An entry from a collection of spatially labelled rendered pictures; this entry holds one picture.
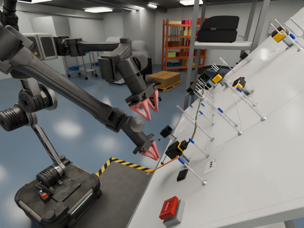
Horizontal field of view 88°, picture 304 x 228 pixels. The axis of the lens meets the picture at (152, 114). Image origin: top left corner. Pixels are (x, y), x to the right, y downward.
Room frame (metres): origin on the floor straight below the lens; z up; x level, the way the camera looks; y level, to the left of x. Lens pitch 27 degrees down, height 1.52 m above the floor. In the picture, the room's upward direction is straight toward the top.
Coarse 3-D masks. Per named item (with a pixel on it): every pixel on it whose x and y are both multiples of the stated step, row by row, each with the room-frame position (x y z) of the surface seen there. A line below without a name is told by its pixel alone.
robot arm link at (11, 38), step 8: (0, 32) 0.44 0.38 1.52; (8, 32) 0.45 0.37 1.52; (0, 40) 0.43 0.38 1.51; (8, 40) 0.44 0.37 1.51; (16, 40) 0.46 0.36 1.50; (0, 48) 0.42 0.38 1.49; (8, 48) 0.44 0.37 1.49; (16, 48) 0.46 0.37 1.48; (0, 56) 0.42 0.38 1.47; (8, 56) 0.44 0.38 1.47
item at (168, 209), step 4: (168, 200) 0.28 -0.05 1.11; (172, 200) 0.27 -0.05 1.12; (176, 200) 0.27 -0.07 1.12; (164, 204) 0.28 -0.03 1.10; (168, 204) 0.27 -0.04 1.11; (172, 204) 0.26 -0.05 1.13; (176, 204) 0.26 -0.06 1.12; (164, 208) 0.26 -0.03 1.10; (168, 208) 0.25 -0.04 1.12; (172, 208) 0.25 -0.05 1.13; (164, 212) 0.25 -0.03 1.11; (168, 212) 0.24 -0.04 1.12; (172, 212) 0.24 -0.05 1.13; (160, 216) 0.25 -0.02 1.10; (164, 216) 0.24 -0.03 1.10; (168, 216) 0.24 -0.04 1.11
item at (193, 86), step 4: (196, 80) 1.18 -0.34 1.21; (192, 84) 1.15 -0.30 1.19; (196, 84) 1.16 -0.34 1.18; (188, 88) 1.15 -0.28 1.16; (192, 88) 1.13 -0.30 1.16; (196, 88) 1.14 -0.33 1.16; (188, 92) 1.17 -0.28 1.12; (196, 92) 1.12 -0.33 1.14; (200, 92) 1.15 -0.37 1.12; (200, 96) 1.15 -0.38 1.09; (204, 96) 1.14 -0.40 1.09
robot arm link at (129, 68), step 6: (120, 60) 0.50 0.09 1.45; (126, 60) 0.49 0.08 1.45; (132, 60) 0.50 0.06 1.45; (120, 66) 0.49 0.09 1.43; (126, 66) 0.48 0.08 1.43; (132, 66) 0.49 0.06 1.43; (138, 66) 0.54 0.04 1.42; (120, 72) 0.49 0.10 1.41; (126, 72) 0.48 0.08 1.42; (132, 72) 0.48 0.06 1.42; (126, 78) 0.48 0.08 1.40
